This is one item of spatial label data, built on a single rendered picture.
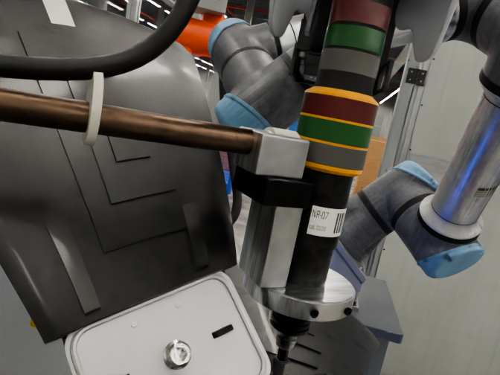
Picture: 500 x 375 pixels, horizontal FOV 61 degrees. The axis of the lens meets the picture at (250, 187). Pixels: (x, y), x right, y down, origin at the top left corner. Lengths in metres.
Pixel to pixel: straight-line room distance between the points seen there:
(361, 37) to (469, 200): 0.60
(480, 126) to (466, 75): 1.43
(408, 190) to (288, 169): 0.73
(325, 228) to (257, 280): 0.05
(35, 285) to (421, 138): 1.97
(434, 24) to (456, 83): 1.87
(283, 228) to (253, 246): 0.02
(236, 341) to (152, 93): 0.17
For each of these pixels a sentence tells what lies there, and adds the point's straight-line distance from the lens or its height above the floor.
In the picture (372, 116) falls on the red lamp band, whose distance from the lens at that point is 0.25.
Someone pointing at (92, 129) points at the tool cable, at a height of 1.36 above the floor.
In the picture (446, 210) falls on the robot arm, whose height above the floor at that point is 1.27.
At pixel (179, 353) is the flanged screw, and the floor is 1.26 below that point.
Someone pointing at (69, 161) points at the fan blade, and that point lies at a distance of 0.26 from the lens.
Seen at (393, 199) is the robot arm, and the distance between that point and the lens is 0.95.
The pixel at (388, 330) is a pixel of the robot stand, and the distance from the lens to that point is 0.95.
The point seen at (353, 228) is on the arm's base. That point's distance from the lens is 0.95.
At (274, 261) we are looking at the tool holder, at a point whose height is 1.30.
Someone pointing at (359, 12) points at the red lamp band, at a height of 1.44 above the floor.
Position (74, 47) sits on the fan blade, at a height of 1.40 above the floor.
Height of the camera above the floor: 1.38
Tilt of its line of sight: 10 degrees down
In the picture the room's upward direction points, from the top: 11 degrees clockwise
